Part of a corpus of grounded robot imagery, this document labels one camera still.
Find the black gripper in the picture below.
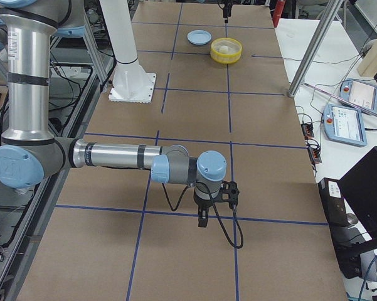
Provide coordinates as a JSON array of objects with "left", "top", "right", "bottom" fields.
[
  {"left": 196, "top": 198, "right": 213, "bottom": 228},
  {"left": 223, "top": 0, "right": 233, "bottom": 23}
]

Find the white steamed bun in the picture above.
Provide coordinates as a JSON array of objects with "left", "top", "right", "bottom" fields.
[{"left": 217, "top": 45, "right": 230, "bottom": 55}]

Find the yellow bamboo steamer basket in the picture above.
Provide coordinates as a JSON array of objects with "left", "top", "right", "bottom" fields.
[{"left": 210, "top": 38, "right": 243, "bottom": 65}]

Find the light blue plate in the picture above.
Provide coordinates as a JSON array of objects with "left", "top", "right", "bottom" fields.
[{"left": 187, "top": 29, "right": 212, "bottom": 46}]

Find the red cylinder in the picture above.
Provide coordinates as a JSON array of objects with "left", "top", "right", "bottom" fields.
[{"left": 272, "top": 0, "right": 285, "bottom": 28}]

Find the orange connector module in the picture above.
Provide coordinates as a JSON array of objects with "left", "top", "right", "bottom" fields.
[
  {"left": 307, "top": 145, "right": 322, "bottom": 164},
  {"left": 301, "top": 123, "right": 314, "bottom": 139}
]

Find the metal reacher grabber stick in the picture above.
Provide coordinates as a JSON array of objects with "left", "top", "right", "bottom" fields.
[{"left": 302, "top": 82, "right": 377, "bottom": 118}]

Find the far blue teach pendant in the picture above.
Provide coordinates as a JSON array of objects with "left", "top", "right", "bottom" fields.
[{"left": 340, "top": 78, "right": 377, "bottom": 113}]

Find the blue teach pendant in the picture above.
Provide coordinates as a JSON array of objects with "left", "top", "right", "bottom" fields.
[
  {"left": 340, "top": 78, "right": 377, "bottom": 113},
  {"left": 323, "top": 103, "right": 368, "bottom": 147}
]

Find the near blue teach pendant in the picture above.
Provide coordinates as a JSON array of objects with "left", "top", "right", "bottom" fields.
[{"left": 323, "top": 103, "right": 368, "bottom": 147}]

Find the black monitor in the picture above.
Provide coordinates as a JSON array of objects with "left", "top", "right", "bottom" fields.
[{"left": 338, "top": 146, "right": 377, "bottom": 238}]

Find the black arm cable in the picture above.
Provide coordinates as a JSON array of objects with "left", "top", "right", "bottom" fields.
[{"left": 161, "top": 181, "right": 244, "bottom": 250}]

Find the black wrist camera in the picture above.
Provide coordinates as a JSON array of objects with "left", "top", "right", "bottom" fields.
[{"left": 216, "top": 181, "right": 240, "bottom": 210}]

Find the aluminium frame post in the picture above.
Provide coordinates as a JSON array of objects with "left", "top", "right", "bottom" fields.
[{"left": 288, "top": 0, "right": 343, "bottom": 98}]

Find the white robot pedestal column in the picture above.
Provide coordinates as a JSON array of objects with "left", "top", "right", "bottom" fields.
[{"left": 100, "top": 0, "right": 156, "bottom": 103}]

